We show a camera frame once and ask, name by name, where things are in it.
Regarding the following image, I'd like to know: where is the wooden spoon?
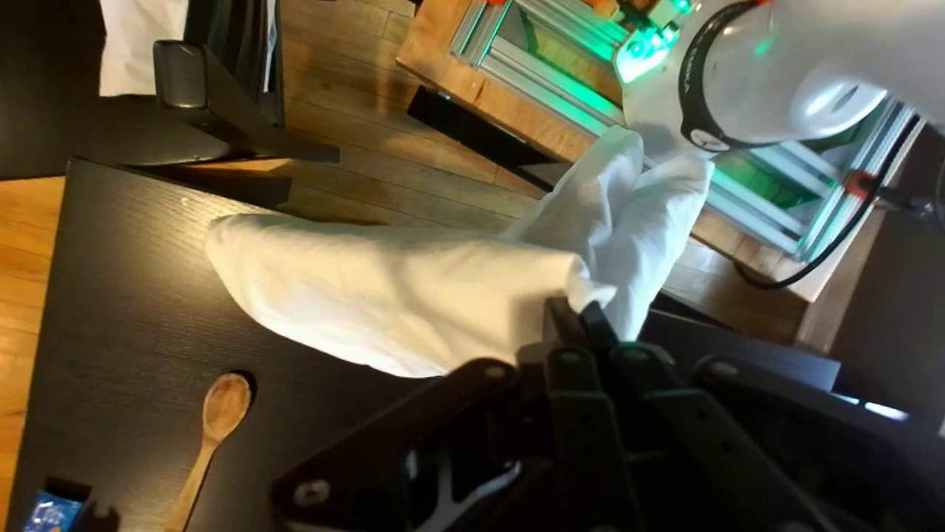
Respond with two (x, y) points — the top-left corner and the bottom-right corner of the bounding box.
(165, 373), (253, 532)

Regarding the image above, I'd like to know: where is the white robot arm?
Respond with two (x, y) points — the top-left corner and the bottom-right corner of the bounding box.
(552, 0), (945, 340)

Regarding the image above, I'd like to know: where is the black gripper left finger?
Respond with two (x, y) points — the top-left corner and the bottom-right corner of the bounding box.
(542, 297), (583, 362)

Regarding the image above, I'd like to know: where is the thick white towel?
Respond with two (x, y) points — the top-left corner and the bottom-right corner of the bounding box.
(207, 126), (710, 377)

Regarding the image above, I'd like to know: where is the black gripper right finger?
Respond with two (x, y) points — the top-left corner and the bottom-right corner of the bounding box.
(577, 303), (626, 360)

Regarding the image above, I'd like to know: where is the black wooden chair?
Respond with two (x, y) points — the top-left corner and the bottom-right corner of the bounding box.
(0, 0), (338, 179)

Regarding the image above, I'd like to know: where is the thin white cloth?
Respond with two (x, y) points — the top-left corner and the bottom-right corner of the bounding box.
(96, 0), (189, 96)

